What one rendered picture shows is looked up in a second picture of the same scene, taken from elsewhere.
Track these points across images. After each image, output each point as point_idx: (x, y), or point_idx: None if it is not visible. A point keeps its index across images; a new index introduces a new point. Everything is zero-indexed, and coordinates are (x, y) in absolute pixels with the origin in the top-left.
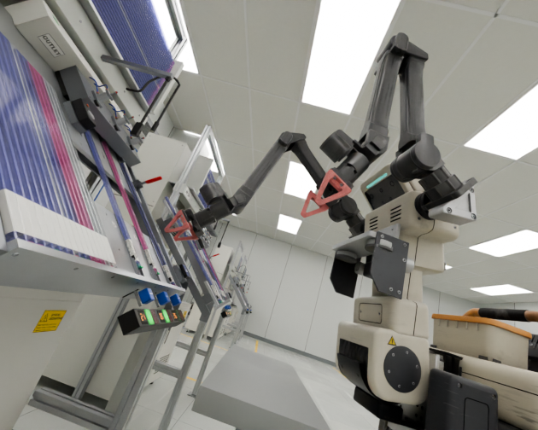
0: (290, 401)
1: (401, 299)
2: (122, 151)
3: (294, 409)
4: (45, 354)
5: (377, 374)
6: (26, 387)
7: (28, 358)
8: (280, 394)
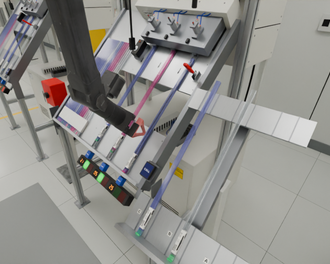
0: None
1: None
2: (185, 48)
3: None
4: (183, 190)
5: None
6: (182, 202)
7: (174, 185)
8: (5, 224)
